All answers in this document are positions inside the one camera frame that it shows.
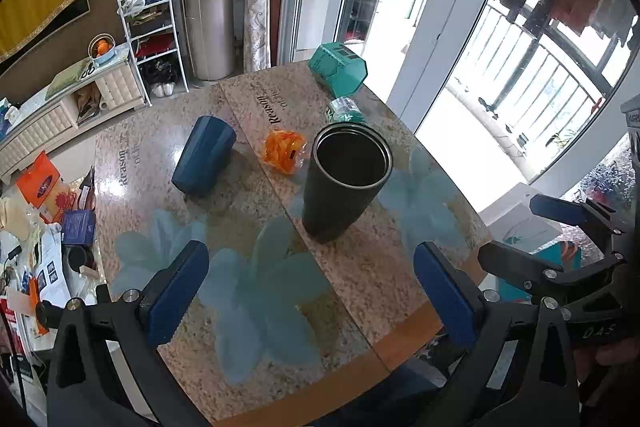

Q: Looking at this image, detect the black tumbler cup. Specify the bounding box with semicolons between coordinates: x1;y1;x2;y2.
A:
302;121;394;244

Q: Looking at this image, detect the dark blue cup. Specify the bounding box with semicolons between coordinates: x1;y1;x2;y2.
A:
171;116;236;196

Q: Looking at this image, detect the green clear glass cup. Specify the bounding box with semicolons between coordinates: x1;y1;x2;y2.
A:
326;96;366;124

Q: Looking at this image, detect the teal hexagonal cup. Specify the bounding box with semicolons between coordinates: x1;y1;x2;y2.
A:
308;42;368;98

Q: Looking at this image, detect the right hand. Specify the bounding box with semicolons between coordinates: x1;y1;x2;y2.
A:
574;338;639;381

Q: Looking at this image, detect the dark blue booklet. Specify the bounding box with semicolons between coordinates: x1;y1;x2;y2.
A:
62;210;96;246

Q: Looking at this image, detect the orange paper bag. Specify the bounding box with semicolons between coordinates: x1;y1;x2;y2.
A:
16;150;60;208

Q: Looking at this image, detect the white tv cabinet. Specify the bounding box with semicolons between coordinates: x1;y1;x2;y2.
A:
1;46;146;184

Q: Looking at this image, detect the green folded cloth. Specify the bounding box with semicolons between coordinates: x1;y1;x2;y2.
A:
46;57;92;100

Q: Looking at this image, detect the fruit basket with oranges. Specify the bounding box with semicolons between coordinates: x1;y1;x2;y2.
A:
88;32;116;66

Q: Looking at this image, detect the white metal shelf rack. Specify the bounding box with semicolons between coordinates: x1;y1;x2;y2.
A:
117;0;190;105

